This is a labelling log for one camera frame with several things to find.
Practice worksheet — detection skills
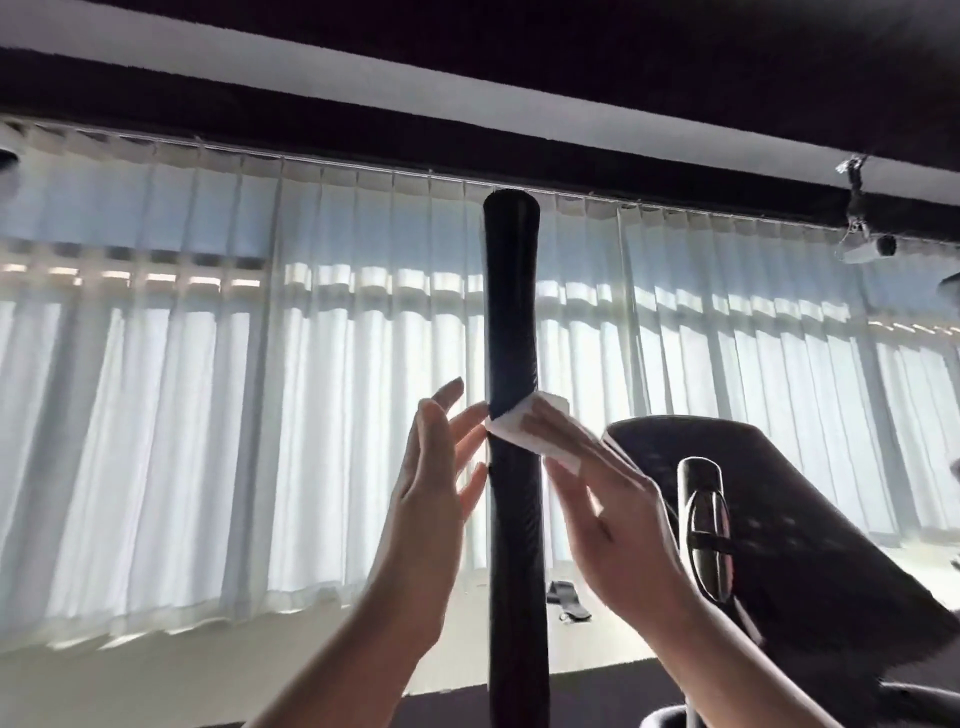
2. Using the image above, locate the white curtain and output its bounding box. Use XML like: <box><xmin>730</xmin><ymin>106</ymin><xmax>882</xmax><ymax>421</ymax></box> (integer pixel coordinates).
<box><xmin>0</xmin><ymin>120</ymin><xmax>960</xmax><ymax>654</ymax></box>

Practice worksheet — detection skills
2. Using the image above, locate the white wet wipe sheet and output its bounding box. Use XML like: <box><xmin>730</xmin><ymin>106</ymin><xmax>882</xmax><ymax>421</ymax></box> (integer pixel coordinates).
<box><xmin>483</xmin><ymin>393</ymin><xmax>575</xmax><ymax>459</ymax></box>

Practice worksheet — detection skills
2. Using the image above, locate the black elliptical machine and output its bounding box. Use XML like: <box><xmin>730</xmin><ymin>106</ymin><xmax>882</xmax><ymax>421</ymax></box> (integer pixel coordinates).
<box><xmin>481</xmin><ymin>187</ymin><xmax>960</xmax><ymax>728</ymax></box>

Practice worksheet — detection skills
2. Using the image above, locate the person's left hand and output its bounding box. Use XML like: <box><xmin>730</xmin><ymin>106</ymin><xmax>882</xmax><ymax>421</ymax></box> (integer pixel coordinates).
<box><xmin>367</xmin><ymin>378</ymin><xmax>492</xmax><ymax>647</ymax></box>

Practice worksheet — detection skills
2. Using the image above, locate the black fabric strap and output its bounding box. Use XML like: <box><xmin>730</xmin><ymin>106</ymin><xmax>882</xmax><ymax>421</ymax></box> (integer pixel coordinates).
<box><xmin>546</xmin><ymin>579</ymin><xmax>593</xmax><ymax>623</ymax></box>

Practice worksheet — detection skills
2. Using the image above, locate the person's right hand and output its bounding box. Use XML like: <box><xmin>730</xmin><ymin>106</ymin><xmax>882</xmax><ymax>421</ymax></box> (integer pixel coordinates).
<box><xmin>520</xmin><ymin>405</ymin><xmax>704</xmax><ymax>639</ymax></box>

